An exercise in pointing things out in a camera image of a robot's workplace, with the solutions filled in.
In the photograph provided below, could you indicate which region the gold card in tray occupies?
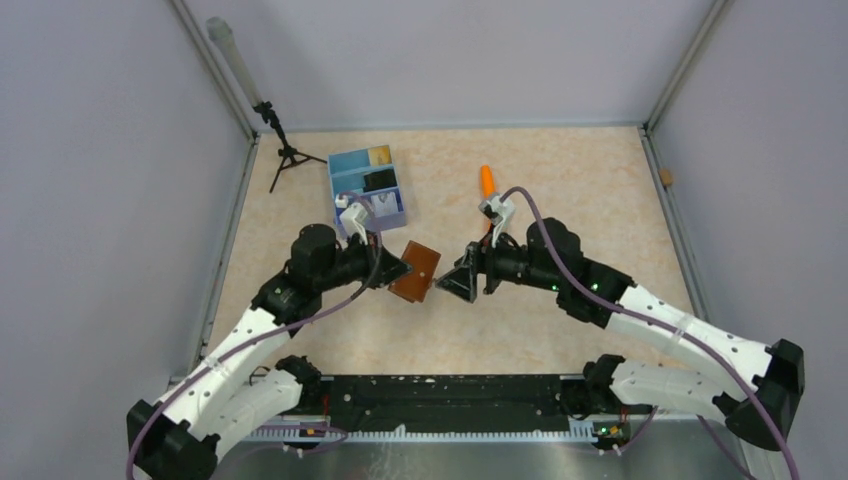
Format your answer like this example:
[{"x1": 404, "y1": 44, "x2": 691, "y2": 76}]
[{"x1": 367, "y1": 145, "x2": 393, "y2": 167}]

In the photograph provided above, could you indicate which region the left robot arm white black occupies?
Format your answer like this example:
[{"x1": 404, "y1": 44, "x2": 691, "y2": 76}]
[{"x1": 125, "y1": 224, "x2": 413, "y2": 479}]

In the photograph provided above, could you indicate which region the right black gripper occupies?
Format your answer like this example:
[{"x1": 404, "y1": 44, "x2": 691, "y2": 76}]
[{"x1": 436, "y1": 222, "x2": 562, "y2": 303}]

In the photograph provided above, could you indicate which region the white cable duct strip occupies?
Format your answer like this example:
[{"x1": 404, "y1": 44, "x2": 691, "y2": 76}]
[{"x1": 246, "y1": 422, "x2": 598, "y2": 444}]

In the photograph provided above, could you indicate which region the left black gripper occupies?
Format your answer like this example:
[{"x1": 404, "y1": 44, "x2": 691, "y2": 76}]
[{"x1": 316, "y1": 229, "x2": 412, "y2": 291}]

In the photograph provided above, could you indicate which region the black card in tray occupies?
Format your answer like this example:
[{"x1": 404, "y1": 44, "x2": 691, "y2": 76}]
[{"x1": 363, "y1": 169, "x2": 398, "y2": 192}]

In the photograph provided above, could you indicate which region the blue compartment tray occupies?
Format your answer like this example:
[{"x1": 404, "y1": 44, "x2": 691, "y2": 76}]
[{"x1": 327, "y1": 145, "x2": 407, "y2": 230}]

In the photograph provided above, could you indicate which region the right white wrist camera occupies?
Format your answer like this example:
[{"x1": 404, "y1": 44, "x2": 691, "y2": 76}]
[{"x1": 478, "y1": 193, "x2": 516, "y2": 247}]

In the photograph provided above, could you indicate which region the brown leather card holder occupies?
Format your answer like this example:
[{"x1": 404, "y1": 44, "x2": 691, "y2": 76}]
[{"x1": 388, "y1": 240, "x2": 441, "y2": 303}]

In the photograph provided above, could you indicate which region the small tan block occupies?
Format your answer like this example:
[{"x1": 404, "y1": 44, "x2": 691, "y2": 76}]
[{"x1": 658, "y1": 168, "x2": 674, "y2": 188}]

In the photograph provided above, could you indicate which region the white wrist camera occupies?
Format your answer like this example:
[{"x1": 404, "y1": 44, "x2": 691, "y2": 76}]
[
  {"x1": 478, "y1": 193, "x2": 516, "y2": 247},
  {"x1": 334, "y1": 192, "x2": 369, "y2": 240}
]

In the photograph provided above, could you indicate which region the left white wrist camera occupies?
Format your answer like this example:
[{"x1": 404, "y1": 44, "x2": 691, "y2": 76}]
[{"x1": 334, "y1": 192, "x2": 369, "y2": 240}]

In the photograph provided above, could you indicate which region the silver card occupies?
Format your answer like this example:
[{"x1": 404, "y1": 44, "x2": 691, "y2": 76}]
[{"x1": 369, "y1": 191, "x2": 401, "y2": 217}]

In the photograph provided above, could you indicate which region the orange cylinder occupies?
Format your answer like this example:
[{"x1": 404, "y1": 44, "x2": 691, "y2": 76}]
[{"x1": 480, "y1": 164, "x2": 497, "y2": 202}]

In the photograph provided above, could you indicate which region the grey tube on frame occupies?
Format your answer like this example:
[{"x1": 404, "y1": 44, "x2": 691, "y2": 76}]
[{"x1": 205, "y1": 16, "x2": 263, "y2": 110}]

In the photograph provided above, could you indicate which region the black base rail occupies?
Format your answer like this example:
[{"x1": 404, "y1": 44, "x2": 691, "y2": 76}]
[{"x1": 258, "y1": 372, "x2": 654, "y2": 437}]

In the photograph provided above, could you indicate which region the small black tripod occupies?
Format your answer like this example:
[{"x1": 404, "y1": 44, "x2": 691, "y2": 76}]
[{"x1": 252, "y1": 101, "x2": 327, "y2": 193}]

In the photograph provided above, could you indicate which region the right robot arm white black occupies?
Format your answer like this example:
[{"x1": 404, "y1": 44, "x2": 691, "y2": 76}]
[{"x1": 435, "y1": 218, "x2": 804, "y2": 451}]

